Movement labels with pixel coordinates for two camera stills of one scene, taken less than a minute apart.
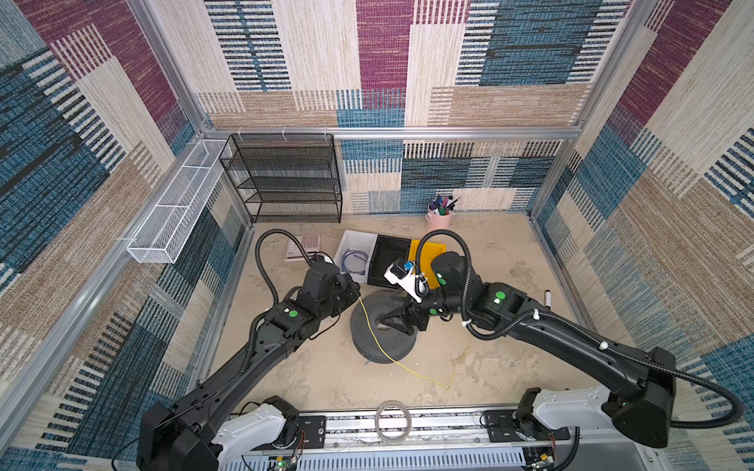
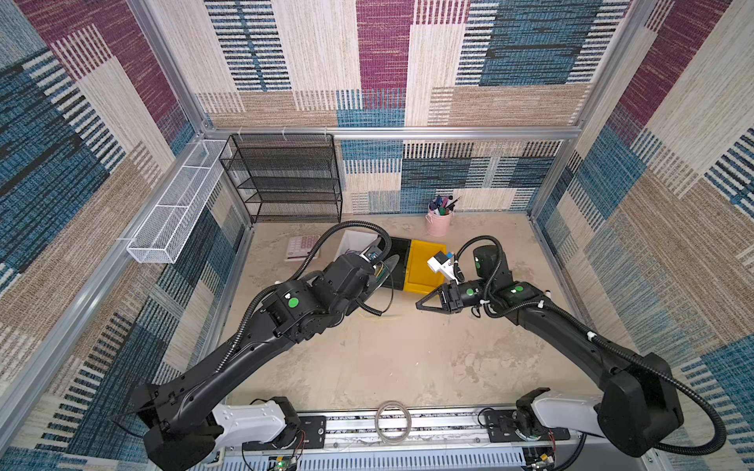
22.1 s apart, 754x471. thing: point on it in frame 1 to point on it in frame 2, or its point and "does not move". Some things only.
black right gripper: [406, 313] to [450, 298]
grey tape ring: [404, 435] does not move
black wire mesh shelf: [288, 178] does not move
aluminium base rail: [448, 439] does not move
